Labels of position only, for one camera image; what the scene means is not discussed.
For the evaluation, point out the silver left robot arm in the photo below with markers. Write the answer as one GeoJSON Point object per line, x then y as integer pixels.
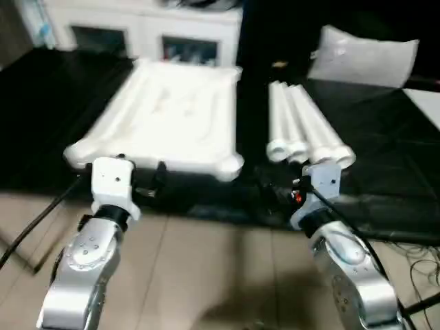
{"type": "Point", "coordinates": [86, 247]}

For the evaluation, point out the small beige label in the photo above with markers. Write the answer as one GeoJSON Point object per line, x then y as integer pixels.
{"type": "Point", "coordinates": [278, 64]}

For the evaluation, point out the grey cushion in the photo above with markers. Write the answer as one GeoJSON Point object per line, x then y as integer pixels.
{"type": "Point", "coordinates": [361, 58]}

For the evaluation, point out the black mat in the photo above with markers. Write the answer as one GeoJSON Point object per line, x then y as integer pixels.
{"type": "Point", "coordinates": [395, 137]}

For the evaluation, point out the white cabinet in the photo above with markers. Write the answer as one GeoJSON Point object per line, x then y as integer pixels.
{"type": "Point", "coordinates": [137, 17]}

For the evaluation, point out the white plastic table leg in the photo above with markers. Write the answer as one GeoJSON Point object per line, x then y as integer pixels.
{"type": "Point", "coordinates": [322, 120]}
{"type": "Point", "coordinates": [290, 118]}
{"type": "Point", "coordinates": [308, 122]}
{"type": "Point", "coordinates": [275, 117]}

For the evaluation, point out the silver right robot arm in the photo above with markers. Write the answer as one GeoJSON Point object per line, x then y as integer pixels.
{"type": "Point", "coordinates": [347, 258]}

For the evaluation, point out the black stand leg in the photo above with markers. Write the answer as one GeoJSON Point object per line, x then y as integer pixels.
{"type": "Point", "coordinates": [20, 258]}

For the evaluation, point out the white board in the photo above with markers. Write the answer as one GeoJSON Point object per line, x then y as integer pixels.
{"type": "Point", "coordinates": [426, 103]}

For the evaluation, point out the white plastic table top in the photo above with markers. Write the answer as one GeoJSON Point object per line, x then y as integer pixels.
{"type": "Point", "coordinates": [172, 113]}

